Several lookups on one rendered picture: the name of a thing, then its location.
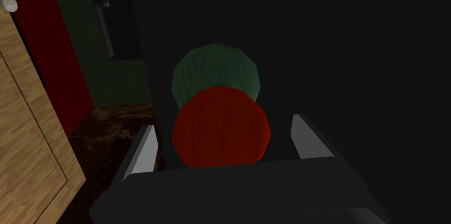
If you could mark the dark wall frame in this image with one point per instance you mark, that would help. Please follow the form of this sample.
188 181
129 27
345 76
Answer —
105 12

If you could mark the dark door leaf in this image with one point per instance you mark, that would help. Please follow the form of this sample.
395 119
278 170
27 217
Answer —
334 48

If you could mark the light wooden door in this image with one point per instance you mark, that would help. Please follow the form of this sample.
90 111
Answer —
24 129

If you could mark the red and green door knob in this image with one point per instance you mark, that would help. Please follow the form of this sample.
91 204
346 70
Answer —
220 111

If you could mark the white round door knob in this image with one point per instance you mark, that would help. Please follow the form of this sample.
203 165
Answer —
7 3

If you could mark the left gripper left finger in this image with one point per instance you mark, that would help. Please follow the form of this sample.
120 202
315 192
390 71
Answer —
145 153

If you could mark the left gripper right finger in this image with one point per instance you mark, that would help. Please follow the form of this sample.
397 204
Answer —
310 138

